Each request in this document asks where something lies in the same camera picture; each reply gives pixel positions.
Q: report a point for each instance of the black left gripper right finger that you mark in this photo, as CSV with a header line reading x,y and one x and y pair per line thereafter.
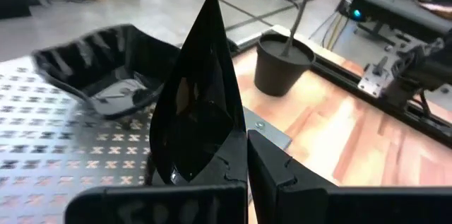
x,y
272,188

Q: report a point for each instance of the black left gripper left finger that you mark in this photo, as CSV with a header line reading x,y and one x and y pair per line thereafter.
x,y
229,171

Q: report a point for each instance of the black teardrop mini plate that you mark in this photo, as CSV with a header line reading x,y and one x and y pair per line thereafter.
x,y
197,93

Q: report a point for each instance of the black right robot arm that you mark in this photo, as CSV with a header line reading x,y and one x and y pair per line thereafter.
x,y
423,68

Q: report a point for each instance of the black fluted square dish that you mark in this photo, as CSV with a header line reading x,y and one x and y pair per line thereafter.
x,y
113,86

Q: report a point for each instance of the silver mounting plate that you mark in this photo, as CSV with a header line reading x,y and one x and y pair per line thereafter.
x,y
370,81

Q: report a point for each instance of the green leafy plant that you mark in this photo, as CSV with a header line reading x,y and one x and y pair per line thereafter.
x,y
300,15

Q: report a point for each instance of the black side desk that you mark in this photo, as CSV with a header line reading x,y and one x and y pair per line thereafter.
x,y
395,8

